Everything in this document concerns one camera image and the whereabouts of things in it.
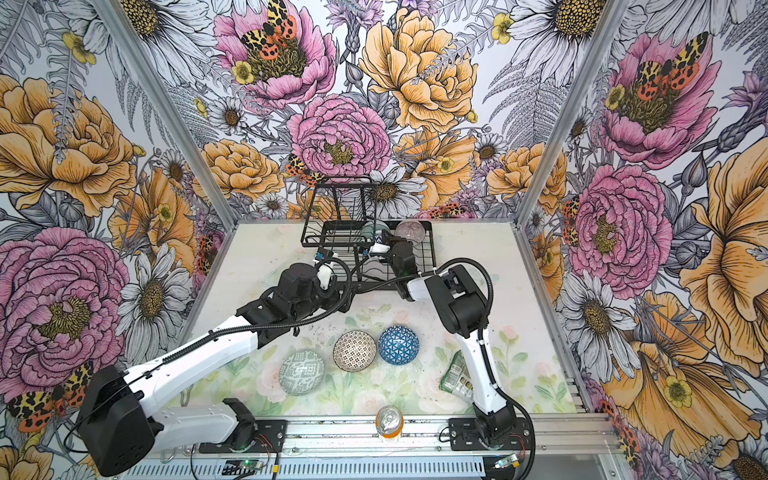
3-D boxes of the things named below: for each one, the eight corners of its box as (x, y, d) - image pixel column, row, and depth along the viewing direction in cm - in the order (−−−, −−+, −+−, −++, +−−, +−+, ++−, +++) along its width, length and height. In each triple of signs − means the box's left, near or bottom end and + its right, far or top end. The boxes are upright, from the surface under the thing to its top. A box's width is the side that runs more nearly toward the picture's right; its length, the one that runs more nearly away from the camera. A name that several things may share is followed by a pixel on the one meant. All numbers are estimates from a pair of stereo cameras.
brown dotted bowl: (333, 372, 86) (330, 366, 82) (337, 337, 93) (335, 330, 89) (375, 372, 86) (374, 366, 82) (376, 337, 93) (376, 330, 89)
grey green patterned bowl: (279, 395, 82) (274, 390, 79) (288, 356, 89) (284, 350, 86) (320, 395, 82) (318, 391, 79) (326, 356, 89) (324, 350, 86)
